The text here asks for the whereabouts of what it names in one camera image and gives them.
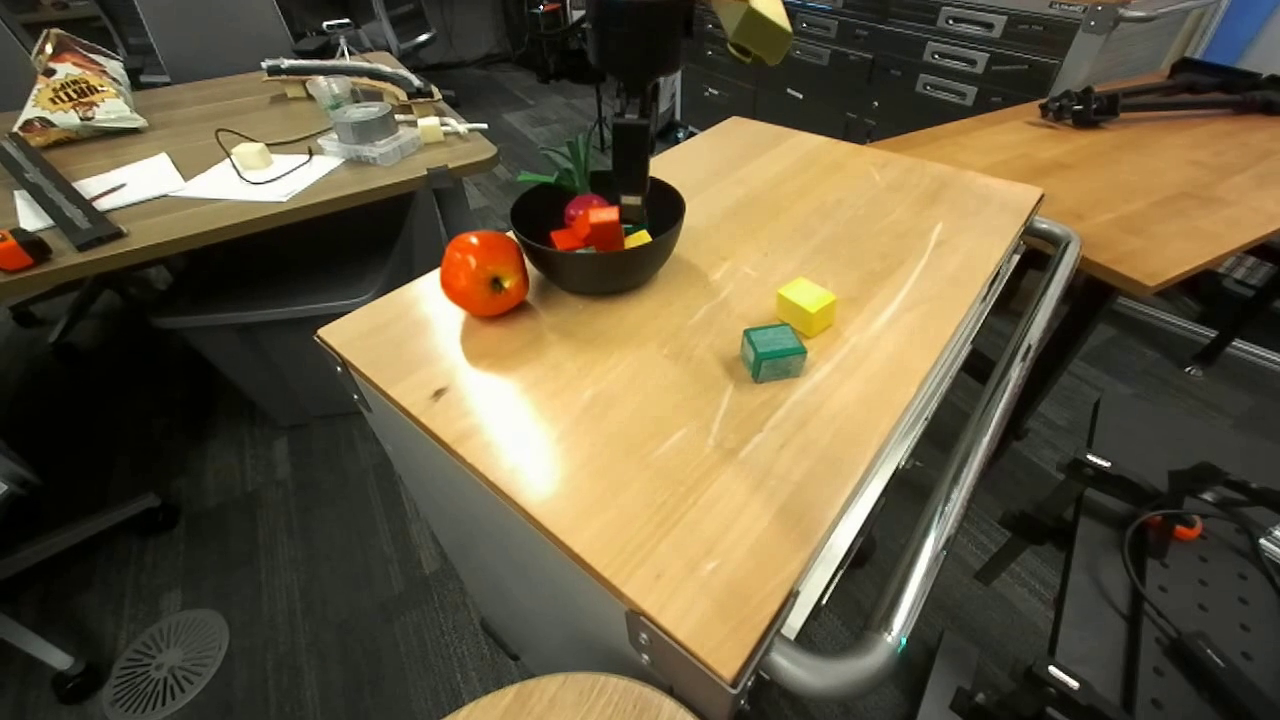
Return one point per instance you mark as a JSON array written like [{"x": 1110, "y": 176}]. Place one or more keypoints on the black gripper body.
[{"x": 642, "y": 37}]

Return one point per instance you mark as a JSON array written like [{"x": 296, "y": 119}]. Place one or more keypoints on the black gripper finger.
[{"x": 635, "y": 154}]

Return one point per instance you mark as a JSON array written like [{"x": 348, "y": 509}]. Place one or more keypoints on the magenta toy radish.
[{"x": 581, "y": 205}]

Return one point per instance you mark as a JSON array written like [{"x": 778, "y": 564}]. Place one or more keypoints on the orange cube block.
[
  {"x": 566, "y": 240},
  {"x": 606, "y": 228}
]

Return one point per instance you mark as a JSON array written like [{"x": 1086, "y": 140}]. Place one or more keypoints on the black bowl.
[{"x": 600, "y": 272}]

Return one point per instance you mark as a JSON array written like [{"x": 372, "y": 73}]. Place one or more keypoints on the green cube block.
[{"x": 774, "y": 353}]

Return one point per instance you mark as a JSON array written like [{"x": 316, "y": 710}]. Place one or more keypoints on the small white desk gadget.
[{"x": 440, "y": 125}]

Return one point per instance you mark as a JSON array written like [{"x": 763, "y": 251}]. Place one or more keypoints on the black drawer cabinet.
[{"x": 904, "y": 66}]

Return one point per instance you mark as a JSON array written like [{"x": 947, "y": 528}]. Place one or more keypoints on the clear plastic container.
[{"x": 361, "y": 131}]

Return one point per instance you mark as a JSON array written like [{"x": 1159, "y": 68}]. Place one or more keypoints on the curved headband device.
[{"x": 347, "y": 68}]

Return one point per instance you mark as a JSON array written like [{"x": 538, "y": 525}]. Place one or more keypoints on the white paper sheet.
[
  {"x": 124, "y": 180},
  {"x": 261, "y": 176}
]

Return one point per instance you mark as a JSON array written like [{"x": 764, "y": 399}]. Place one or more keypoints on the white round puck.
[{"x": 248, "y": 157}]

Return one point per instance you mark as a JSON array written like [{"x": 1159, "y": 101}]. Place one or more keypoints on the grey metal tool cart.
[{"x": 532, "y": 563}]

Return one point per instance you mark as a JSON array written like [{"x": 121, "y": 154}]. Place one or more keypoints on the grey mesh office chair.
[{"x": 214, "y": 34}]

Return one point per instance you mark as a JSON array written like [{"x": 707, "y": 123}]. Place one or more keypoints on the wooden office desk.
[{"x": 202, "y": 222}]

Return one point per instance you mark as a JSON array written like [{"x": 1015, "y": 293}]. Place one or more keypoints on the black folded tripod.
[{"x": 1094, "y": 105}]

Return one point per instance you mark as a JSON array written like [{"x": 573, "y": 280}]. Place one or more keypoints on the grey plastic crate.
[{"x": 1134, "y": 40}]

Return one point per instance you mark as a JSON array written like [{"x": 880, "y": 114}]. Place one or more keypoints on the large wooden table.
[{"x": 1162, "y": 186}]

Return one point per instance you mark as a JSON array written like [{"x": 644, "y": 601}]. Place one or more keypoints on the round wooden stool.
[{"x": 573, "y": 700}]

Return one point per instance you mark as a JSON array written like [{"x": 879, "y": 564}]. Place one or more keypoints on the chips bag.
[{"x": 75, "y": 94}]

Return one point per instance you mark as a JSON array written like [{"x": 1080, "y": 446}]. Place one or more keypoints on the long black bar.
[{"x": 52, "y": 193}]

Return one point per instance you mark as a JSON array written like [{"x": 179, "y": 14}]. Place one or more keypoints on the blue panel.
[{"x": 1252, "y": 25}]

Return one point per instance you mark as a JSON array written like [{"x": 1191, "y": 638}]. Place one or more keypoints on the small orange object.
[{"x": 14, "y": 251}]

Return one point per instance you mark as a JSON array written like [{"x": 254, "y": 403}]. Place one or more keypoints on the office chair base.
[{"x": 95, "y": 528}]

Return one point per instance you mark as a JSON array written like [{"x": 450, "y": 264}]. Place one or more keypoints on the orange clamp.
[{"x": 1176, "y": 528}]

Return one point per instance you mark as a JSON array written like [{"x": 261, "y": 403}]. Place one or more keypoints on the round white floor grille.
[{"x": 161, "y": 660}]

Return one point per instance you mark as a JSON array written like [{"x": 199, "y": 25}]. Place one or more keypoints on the black perforated breadboard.
[{"x": 1201, "y": 605}]

